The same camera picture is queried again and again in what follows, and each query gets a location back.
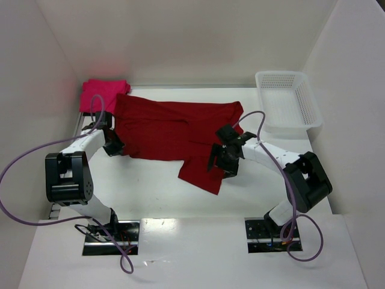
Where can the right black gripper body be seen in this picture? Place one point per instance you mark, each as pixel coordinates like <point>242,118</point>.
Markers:
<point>224,157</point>

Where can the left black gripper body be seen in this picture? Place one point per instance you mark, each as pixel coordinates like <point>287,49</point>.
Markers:
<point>113,146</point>

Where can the dark red t-shirt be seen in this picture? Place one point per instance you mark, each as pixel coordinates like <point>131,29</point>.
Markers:
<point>175,131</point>

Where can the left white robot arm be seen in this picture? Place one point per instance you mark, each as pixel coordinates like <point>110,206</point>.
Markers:
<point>68,176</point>

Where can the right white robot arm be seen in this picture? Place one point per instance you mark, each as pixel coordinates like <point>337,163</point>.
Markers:
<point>305,179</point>

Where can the folded pink t-shirt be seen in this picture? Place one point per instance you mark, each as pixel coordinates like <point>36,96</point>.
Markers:
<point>108,90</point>

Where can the white plastic basket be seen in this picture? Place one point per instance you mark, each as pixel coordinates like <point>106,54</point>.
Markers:
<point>288,101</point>

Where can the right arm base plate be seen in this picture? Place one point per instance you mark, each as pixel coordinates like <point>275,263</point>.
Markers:
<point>261,240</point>

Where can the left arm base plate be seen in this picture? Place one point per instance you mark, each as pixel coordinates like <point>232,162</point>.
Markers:
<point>98,243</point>

